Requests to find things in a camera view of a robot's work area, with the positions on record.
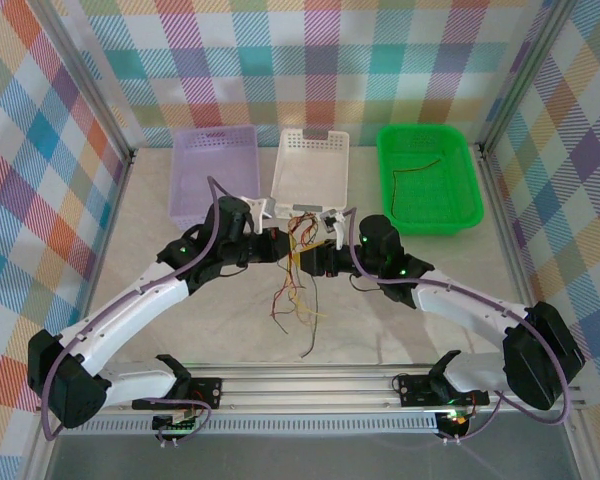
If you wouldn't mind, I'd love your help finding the green plastic basket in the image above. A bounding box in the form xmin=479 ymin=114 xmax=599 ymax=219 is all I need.
xmin=376 ymin=123 xmax=485 ymax=237

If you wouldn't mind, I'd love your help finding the red thin cable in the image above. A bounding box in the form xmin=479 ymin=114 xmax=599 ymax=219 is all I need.
xmin=268 ymin=214 xmax=311 ymax=321

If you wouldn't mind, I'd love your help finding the green thin cable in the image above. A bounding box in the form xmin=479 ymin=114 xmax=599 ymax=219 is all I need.
xmin=271 ymin=279 xmax=294 ymax=335

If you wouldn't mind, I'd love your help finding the white plastic basket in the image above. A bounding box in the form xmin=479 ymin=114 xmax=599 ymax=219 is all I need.
xmin=269 ymin=128 xmax=352 ymax=222

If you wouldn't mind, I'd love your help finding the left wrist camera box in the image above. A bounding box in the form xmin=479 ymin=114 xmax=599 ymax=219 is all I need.
xmin=238 ymin=194 xmax=284 ymax=222

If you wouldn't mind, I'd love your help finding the yellow thin cable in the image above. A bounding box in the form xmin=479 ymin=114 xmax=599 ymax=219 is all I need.
xmin=287 ymin=234 xmax=304 ymax=301
xmin=292 ymin=294 xmax=330 ymax=326

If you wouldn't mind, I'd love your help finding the black wire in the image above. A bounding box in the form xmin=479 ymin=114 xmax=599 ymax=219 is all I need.
xmin=390 ymin=158 xmax=442 ymax=217

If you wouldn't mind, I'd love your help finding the aluminium frame post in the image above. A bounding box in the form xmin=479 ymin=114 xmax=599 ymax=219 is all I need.
xmin=32 ymin=0 xmax=137 ymax=166
xmin=477 ymin=0 xmax=579 ymax=156

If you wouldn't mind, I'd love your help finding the small circuit board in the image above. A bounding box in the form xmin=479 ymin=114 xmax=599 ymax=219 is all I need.
xmin=437 ymin=408 xmax=471 ymax=446
xmin=152 ymin=407 xmax=204 ymax=449

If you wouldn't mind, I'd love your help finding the long black thin cable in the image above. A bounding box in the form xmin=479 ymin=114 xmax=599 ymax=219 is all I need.
xmin=299 ymin=269 xmax=322 ymax=359

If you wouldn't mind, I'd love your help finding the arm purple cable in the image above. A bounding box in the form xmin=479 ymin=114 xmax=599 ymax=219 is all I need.
xmin=343 ymin=207 xmax=571 ymax=446
xmin=38 ymin=175 xmax=241 ymax=442

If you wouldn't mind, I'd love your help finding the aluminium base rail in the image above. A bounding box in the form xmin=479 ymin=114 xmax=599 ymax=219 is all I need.
xmin=38 ymin=363 xmax=587 ymax=417

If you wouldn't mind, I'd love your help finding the aluminium side rail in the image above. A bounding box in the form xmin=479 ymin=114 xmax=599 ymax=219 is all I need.
xmin=478 ymin=144 xmax=536 ymax=321
xmin=74 ymin=149 xmax=137 ymax=341

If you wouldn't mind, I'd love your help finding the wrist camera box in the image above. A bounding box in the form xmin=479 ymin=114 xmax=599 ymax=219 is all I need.
xmin=320 ymin=209 xmax=347 ymax=251
xmin=238 ymin=194 xmax=284 ymax=222

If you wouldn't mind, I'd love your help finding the purple plastic basket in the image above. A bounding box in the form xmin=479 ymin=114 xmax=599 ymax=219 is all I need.
xmin=168 ymin=124 xmax=261 ymax=229

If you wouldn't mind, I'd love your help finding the perforated cable duct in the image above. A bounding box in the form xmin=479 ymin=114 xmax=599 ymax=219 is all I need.
xmin=58 ymin=417 xmax=442 ymax=437

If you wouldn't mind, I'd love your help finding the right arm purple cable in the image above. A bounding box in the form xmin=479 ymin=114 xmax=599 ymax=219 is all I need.
xmin=343 ymin=207 xmax=571 ymax=446

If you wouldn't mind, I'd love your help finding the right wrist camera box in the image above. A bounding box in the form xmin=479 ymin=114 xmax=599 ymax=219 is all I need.
xmin=320 ymin=209 xmax=347 ymax=251

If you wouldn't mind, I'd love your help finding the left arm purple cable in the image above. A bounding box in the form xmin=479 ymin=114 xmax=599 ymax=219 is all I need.
xmin=38 ymin=175 xmax=241 ymax=442

